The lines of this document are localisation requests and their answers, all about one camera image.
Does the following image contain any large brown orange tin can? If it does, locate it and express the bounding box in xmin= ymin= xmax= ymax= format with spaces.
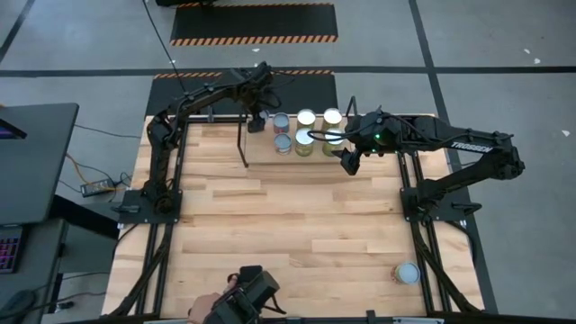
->
xmin=390 ymin=262 xmax=422 ymax=286

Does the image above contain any small teal orange tin can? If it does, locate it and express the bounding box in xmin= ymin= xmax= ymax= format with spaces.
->
xmin=274 ymin=132 xmax=293 ymax=157

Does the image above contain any black computer mouse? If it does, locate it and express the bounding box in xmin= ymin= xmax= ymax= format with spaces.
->
xmin=0 ymin=290 xmax=36 ymax=320

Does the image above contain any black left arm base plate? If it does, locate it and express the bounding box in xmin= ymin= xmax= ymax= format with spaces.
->
xmin=117 ymin=188 xmax=184 ymax=225

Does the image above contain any black power adapter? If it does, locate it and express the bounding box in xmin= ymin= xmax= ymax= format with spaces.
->
xmin=79 ymin=178 xmax=117 ymax=198

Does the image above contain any silver metal bracket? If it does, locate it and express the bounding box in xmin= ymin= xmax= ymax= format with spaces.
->
xmin=392 ymin=317 xmax=446 ymax=324

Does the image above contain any black backlit keyboard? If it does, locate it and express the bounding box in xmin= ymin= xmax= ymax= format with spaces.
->
xmin=0 ymin=224 xmax=24 ymax=275

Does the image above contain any black aluminium table frame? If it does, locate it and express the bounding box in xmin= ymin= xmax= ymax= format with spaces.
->
xmin=101 ymin=112 xmax=487 ymax=324

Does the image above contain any green labelled tin can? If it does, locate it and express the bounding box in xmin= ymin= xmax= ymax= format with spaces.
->
xmin=321 ymin=107 xmax=344 ymax=131
xmin=294 ymin=128 xmax=316 ymax=158
xmin=296 ymin=108 xmax=318 ymax=131
xmin=321 ymin=128 xmax=347 ymax=158

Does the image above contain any black standing desk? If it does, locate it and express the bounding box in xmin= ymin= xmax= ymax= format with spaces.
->
xmin=0 ymin=102 xmax=80 ymax=226

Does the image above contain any black hanging cable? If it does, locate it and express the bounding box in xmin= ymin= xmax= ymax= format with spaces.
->
xmin=141 ymin=0 xmax=199 ymax=114

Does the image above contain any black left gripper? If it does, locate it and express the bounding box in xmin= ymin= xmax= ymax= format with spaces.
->
xmin=242 ymin=62 xmax=275 ymax=134

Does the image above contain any black mat with striped edge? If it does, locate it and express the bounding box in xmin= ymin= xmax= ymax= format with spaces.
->
xmin=146 ymin=69 xmax=338 ymax=117
xmin=169 ymin=2 xmax=339 ymax=47

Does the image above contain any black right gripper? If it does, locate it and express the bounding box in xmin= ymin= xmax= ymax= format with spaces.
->
xmin=340 ymin=111 xmax=397 ymax=177

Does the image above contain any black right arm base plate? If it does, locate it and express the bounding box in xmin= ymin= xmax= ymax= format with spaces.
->
xmin=400 ymin=186 xmax=469 ymax=222

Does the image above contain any black low desk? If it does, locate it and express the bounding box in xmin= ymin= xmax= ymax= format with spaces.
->
xmin=0 ymin=219 xmax=69 ymax=324

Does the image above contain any black desk monitor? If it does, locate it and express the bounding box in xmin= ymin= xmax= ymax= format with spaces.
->
xmin=0 ymin=117 xmax=27 ymax=140

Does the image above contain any small teal pink tin can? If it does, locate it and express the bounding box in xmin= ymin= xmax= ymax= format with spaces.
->
xmin=272 ymin=112 xmax=292 ymax=135

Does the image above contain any person's hand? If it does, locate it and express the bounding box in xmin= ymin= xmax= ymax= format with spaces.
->
xmin=186 ymin=273 xmax=239 ymax=324

